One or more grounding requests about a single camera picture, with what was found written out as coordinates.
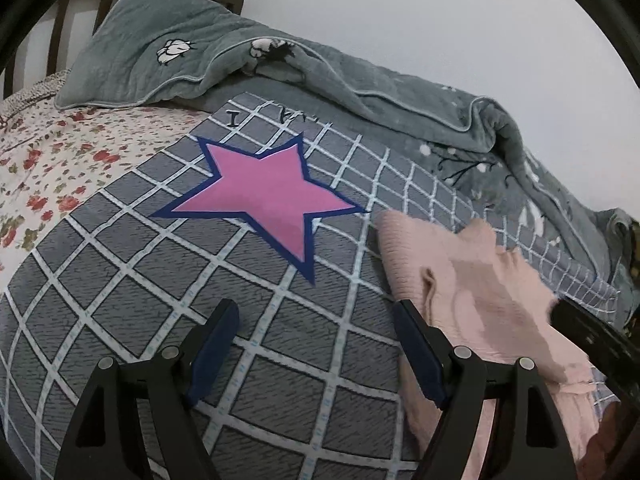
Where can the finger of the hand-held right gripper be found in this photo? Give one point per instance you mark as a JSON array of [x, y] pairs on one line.
[[595, 335]]

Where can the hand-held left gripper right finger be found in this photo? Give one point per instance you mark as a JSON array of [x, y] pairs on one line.
[[419, 352]]

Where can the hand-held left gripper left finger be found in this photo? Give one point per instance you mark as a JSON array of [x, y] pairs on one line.
[[215, 355]]

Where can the pink knit sweater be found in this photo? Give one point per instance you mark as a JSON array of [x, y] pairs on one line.
[[480, 290]]

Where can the person's right forearm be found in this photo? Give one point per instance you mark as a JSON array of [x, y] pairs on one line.
[[617, 435]]

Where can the grey checkered star blanket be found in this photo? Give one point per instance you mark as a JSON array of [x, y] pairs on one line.
[[200, 285]]

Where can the floral bed sheet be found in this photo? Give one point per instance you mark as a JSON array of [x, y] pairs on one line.
[[60, 165]]

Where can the grey-green embroidered quilt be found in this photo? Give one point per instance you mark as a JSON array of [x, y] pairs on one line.
[[390, 85]]

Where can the small-patterned pillow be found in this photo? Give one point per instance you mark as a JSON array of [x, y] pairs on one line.
[[35, 90]]

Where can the dark wooden headboard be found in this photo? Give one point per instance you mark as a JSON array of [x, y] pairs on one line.
[[80, 15]]

